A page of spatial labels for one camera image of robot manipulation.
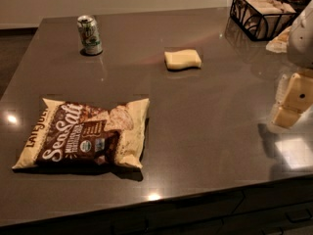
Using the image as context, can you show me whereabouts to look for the dark cabinet drawers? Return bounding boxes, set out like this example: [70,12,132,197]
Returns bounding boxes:
[0,177,313,235]

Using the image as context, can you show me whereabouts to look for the black wire napkin basket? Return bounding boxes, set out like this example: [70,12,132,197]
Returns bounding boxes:
[230,0,297,41]

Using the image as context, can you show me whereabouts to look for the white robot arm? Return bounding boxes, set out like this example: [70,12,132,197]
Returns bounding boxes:
[271,1,313,129]

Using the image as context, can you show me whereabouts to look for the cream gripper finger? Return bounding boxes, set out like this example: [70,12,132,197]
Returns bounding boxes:
[282,73,313,113]
[272,107,301,128]

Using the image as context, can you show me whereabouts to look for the green 7up can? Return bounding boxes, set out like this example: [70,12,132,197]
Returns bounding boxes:
[77,15,103,56]

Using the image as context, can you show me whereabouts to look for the brown sea salt chip bag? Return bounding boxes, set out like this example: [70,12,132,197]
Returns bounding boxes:
[14,99,150,169]

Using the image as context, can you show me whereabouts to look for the yellow sponge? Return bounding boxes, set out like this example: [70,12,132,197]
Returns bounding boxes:
[164,49,201,71]

